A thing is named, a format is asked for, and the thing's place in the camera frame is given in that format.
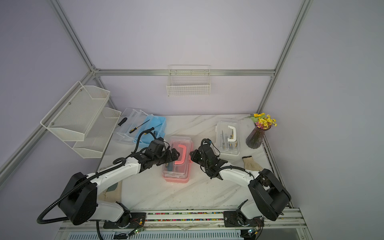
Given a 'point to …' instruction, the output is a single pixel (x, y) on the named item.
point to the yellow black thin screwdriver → (132, 130)
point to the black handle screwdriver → (122, 121)
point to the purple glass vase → (255, 139)
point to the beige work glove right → (250, 164)
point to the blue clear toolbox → (141, 127)
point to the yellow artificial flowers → (263, 121)
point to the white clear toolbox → (227, 139)
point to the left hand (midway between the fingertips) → (174, 158)
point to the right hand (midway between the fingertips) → (191, 156)
